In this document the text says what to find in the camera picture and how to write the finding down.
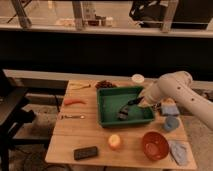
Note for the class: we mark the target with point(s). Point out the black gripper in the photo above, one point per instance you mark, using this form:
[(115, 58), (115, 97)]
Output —
[(135, 101)]

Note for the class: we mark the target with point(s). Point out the dark scrub brush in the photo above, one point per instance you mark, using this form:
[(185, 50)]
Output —
[(123, 113)]

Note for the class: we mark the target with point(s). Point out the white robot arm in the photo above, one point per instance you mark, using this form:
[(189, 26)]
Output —
[(176, 85)]

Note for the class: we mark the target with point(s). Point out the red-orange bowl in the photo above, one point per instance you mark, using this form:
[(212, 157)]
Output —
[(155, 146)]

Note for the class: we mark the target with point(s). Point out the green plastic tray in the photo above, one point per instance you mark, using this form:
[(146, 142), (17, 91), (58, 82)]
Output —
[(115, 107)]

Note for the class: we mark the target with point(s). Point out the dark red grapes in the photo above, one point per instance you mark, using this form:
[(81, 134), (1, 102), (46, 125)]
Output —
[(105, 84)]

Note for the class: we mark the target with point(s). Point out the blue folded cloth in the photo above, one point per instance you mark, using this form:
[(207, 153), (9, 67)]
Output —
[(170, 110)]

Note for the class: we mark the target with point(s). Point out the yellow-red apple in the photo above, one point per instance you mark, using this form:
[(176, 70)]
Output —
[(114, 141)]

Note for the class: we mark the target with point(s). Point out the metal spoon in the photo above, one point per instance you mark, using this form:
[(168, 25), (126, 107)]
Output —
[(72, 117)]

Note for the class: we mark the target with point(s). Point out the black rectangular block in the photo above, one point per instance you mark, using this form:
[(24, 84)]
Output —
[(86, 152)]

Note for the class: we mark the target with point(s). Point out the grey-blue rag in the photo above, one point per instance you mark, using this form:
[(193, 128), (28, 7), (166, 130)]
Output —
[(179, 153)]

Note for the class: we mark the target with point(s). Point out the black side table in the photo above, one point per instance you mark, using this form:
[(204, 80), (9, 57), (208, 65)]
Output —
[(12, 118)]

